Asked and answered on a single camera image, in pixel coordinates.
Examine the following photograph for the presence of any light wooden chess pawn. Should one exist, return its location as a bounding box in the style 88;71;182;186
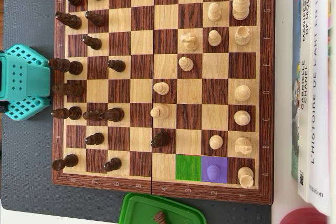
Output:
209;134;224;150
178;56;194;72
206;164;221;182
208;29;223;47
207;2;223;22
153;81;170;96

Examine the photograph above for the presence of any light wooden chess knight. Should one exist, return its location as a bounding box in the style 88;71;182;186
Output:
180;31;200;52
234;136;253;156

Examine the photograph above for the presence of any wooden chess board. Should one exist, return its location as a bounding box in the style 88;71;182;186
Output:
51;0;275;206

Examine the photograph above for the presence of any light wooden chess queen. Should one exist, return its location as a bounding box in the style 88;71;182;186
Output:
234;84;251;102

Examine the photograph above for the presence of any light wooden chess rook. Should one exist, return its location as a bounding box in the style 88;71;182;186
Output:
237;166;255;189
234;25;251;46

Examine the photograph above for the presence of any dark wooden chess queen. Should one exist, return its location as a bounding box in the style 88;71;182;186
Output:
51;82;85;98

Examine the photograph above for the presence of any dark wooden chess king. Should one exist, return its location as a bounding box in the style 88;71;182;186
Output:
47;58;84;76

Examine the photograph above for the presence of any light wooden chess king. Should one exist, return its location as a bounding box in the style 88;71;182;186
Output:
232;0;250;21

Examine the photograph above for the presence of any green plastic lid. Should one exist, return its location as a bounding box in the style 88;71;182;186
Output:
118;192;207;224

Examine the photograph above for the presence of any blue illustrated book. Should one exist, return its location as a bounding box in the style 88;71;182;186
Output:
290;0;302;183

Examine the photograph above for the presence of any white Manifeste de mode book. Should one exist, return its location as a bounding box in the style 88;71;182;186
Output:
297;0;316;204

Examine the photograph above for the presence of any white art history book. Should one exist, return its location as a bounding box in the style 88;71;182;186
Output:
307;0;332;216

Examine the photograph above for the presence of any red round object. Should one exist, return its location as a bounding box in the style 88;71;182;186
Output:
278;207;329;224

